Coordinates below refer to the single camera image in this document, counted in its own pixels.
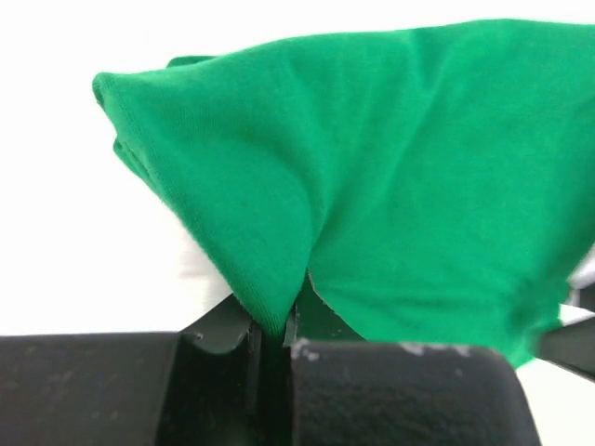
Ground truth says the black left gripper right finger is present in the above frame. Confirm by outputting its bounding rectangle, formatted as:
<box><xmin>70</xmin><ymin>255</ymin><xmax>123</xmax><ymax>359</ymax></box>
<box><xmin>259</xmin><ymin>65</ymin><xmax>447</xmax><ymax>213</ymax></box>
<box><xmin>284</xmin><ymin>282</ymin><xmax>540</xmax><ymax>446</ymax></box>

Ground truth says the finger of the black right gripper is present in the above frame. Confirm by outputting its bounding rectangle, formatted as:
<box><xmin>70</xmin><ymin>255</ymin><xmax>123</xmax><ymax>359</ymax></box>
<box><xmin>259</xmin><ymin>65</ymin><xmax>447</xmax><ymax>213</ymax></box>
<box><xmin>536</xmin><ymin>317</ymin><xmax>595</xmax><ymax>379</ymax></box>

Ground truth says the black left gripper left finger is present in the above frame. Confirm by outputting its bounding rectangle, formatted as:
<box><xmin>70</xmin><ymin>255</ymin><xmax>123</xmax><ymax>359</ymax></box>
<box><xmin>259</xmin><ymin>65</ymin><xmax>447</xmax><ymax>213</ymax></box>
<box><xmin>1</xmin><ymin>298</ymin><xmax>260</xmax><ymax>446</ymax></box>

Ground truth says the green t shirt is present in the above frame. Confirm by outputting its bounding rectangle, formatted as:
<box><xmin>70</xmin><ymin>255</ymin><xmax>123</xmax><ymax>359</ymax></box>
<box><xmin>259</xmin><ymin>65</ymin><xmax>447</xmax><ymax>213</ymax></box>
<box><xmin>93</xmin><ymin>20</ymin><xmax>594</xmax><ymax>367</ymax></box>

